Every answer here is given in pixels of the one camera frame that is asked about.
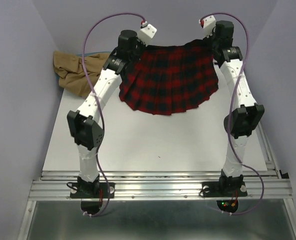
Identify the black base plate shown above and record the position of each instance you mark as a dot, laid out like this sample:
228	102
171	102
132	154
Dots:
91	190
213	189

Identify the aluminium rail frame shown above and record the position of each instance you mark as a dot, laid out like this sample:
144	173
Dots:
163	206

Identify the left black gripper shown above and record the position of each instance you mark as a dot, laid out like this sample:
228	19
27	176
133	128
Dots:
141	44

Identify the tan skirt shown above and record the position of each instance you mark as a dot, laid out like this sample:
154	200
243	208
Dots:
80	89

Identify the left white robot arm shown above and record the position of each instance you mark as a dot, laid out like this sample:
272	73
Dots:
84	122

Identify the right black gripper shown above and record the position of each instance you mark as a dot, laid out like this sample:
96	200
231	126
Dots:
209	39

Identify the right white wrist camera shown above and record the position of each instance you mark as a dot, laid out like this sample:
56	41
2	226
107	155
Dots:
208	24

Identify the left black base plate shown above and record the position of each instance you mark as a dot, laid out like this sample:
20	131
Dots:
91	190

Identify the teal plastic basket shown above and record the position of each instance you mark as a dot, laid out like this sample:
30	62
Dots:
88	54

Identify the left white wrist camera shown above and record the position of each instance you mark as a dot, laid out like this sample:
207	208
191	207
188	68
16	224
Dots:
146	34

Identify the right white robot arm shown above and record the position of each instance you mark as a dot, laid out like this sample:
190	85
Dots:
244	113

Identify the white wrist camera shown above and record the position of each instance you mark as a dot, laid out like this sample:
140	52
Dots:
208	24
146	34

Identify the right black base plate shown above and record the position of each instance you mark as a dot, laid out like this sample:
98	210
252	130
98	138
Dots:
213	189

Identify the red plaid skirt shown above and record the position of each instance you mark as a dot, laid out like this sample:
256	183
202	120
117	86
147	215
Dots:
170	79

